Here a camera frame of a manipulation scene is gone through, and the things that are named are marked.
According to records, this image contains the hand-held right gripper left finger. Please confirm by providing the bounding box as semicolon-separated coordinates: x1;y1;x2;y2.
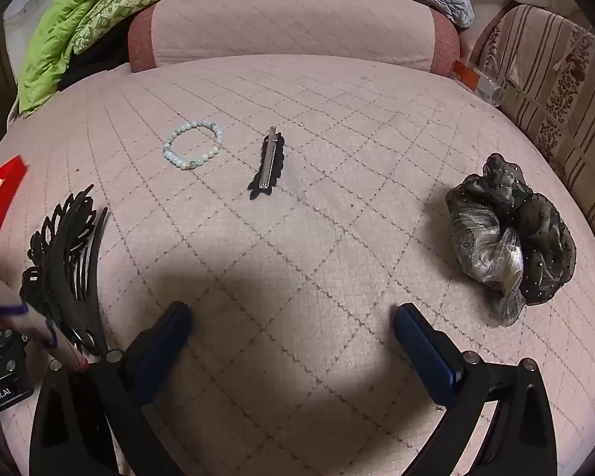
30;301;194;476

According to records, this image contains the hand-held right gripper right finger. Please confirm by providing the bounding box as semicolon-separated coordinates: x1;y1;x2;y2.
393;301;559;476

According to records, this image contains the black filigree hair claw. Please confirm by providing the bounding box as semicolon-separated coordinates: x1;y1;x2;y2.
20;185;111;358

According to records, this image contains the pink quilted bed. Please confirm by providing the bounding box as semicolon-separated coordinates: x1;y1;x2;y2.
0;54;595;476

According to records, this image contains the dark sheer scrunchie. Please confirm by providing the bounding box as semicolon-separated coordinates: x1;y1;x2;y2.
445;153;577;328

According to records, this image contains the black metal hair clip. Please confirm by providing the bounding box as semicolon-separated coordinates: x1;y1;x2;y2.
249;126;284;202

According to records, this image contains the orange label plastic bottle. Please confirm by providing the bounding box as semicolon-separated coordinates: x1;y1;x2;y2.
451;59;505;106

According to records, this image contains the striped floral cushion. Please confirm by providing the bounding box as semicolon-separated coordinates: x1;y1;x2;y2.
476;4;595;265

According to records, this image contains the green quilt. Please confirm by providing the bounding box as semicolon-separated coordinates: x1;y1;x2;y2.
19;0;234;118

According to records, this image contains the pink bolster pillow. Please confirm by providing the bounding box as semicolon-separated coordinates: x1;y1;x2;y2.
128;0;462;78

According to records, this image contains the white wrapped cable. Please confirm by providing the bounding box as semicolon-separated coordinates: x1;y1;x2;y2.
0;278;90;372

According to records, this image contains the pale bead bracelet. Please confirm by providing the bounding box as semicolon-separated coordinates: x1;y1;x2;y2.
163;118;224;170

